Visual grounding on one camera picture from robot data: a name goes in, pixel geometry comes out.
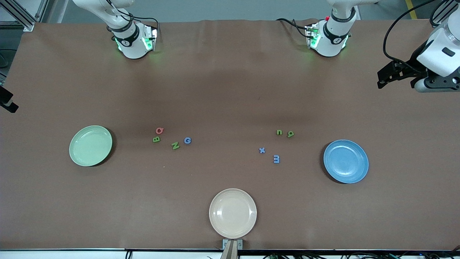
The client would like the silver base connector block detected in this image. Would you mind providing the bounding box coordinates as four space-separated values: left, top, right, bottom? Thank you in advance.
143 24 158 51
305 23 320 49

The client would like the blue plate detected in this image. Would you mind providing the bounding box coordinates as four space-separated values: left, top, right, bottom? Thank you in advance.
323 140 369 184

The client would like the green plate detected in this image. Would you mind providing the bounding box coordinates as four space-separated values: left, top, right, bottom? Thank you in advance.
69 125 113 167

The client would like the brown table cover sheet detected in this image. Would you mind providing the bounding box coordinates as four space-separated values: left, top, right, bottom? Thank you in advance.
0 19 460 250

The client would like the beige plate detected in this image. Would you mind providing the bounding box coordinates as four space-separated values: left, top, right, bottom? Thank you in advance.
209 188 257 239

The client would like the aluminium frame profile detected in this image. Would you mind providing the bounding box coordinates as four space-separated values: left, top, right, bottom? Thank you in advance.
0 0 49 32

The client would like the black base cable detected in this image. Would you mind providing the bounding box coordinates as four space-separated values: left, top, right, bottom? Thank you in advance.
124 9 160 40
276 18 309 38

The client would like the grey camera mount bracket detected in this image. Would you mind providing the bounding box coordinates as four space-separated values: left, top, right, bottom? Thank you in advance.
220 239 243 259

